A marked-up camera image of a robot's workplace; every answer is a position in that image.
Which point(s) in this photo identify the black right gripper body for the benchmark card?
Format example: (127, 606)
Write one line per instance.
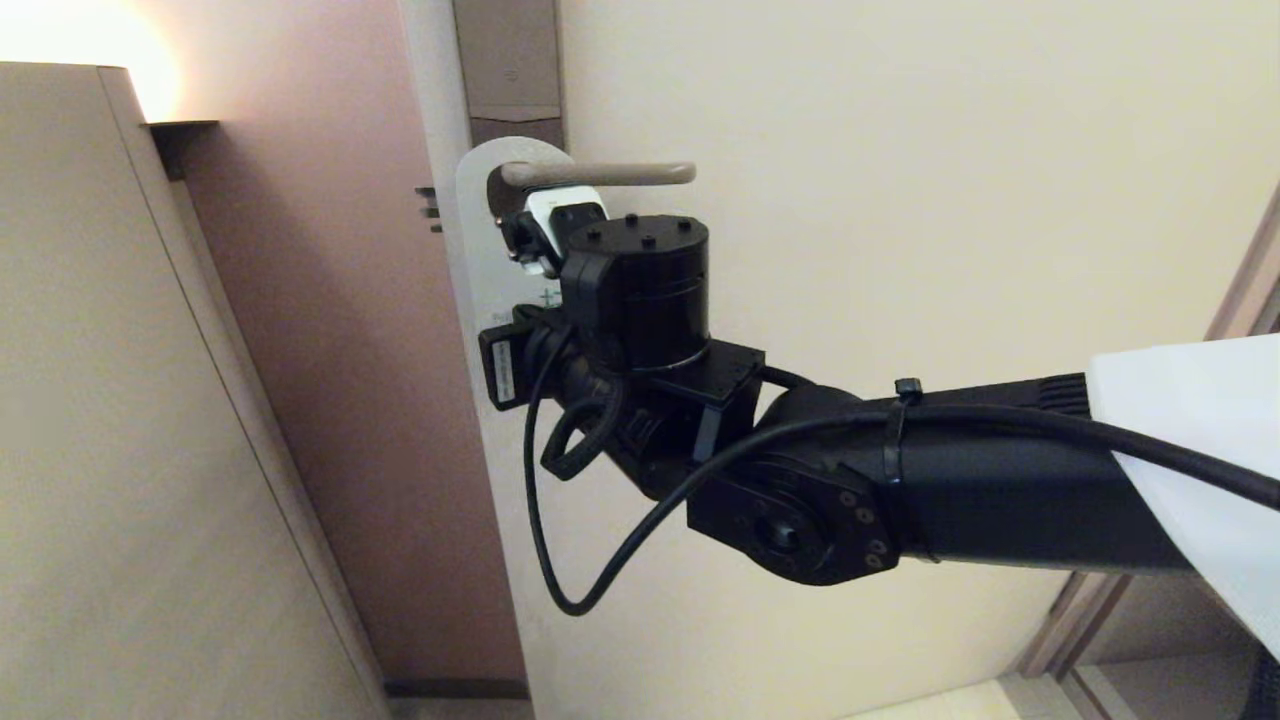
(540, 355)

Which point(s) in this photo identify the white and blue door hanger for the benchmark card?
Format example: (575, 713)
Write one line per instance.
(480, 250)

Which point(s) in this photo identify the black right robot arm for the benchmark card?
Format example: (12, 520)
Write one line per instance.
(950, 480)

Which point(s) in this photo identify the white room door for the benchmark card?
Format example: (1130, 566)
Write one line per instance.
(900, 200)

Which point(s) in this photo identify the brown door lock plate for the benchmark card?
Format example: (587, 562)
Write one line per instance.
(510, 60)

